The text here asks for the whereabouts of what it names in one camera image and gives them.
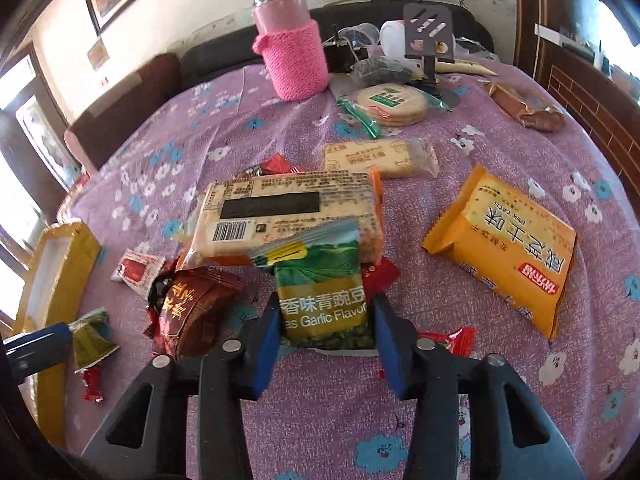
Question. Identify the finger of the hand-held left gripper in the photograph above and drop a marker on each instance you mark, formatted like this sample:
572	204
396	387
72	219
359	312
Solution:
37	337
32	364

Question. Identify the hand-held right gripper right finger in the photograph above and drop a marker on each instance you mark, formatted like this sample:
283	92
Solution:
390	350

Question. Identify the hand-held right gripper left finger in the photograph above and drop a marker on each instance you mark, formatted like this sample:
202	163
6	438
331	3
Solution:
265	350

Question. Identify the small green snack packet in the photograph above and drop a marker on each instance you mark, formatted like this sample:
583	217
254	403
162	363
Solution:
92	345

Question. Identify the dark red wafer packet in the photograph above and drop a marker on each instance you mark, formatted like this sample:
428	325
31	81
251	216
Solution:
382	275

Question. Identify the green pea snack packet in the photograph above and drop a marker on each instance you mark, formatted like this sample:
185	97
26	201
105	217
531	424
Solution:
320	280

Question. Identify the yellow cardboard box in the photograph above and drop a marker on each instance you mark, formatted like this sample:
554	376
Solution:
80	250

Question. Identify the small red candy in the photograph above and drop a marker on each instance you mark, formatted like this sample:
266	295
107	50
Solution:
92	385

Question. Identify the red wrapped candy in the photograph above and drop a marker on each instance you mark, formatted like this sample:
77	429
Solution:
455	340

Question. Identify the brown red snack packet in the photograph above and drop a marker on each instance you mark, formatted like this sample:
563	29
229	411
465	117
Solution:
200	305

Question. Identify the small red white sachet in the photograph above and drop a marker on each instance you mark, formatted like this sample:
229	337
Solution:
135	270

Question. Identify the orange yellow cracker bag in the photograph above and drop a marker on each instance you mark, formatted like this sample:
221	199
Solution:
500	240

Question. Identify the large beige cracker pack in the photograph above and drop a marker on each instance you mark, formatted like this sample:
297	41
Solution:
340	200

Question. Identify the orange red snack packet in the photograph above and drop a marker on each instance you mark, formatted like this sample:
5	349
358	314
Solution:
272	165

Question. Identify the beige biscuit bar pack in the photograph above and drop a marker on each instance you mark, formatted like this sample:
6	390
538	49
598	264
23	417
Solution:
370	157

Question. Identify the wooden glass door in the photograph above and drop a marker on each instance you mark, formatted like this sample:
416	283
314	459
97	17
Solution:
30	110

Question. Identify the purple floral tablecloth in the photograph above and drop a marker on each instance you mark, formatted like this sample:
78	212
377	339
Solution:
300	125

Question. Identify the round rice cracker pack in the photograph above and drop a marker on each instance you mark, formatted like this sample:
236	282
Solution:
395	105

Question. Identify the brown chair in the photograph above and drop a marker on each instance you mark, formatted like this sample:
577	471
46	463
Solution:
130	95

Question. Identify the brown cake package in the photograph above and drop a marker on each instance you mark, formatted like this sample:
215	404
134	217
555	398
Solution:
525	107

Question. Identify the bag of dark seeds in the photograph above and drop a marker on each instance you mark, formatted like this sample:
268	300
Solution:
380	70

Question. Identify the dark sofa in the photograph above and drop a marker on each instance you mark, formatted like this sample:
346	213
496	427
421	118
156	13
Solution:
215	60

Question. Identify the cream coloured tube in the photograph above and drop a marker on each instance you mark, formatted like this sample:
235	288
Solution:
470	66

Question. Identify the pink bottle with knitted sleeve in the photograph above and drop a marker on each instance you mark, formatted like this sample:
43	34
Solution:
295	55

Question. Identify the small black box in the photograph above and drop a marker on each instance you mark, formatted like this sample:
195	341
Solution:
340	57

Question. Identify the white plastic cup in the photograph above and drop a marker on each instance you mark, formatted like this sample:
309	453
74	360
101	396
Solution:
392	35

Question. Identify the clear plastic container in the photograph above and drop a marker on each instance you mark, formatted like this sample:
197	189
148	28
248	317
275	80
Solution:
360	32

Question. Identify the wooden cabinet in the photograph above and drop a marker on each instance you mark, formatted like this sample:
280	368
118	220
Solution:
575	90

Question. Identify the black phone stand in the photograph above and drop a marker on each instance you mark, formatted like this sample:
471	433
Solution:
427	25

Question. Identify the small white box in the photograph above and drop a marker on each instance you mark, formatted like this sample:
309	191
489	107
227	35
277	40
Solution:
550	33

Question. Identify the small wall picture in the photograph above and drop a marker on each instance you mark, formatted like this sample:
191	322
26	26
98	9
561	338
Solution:
96	54

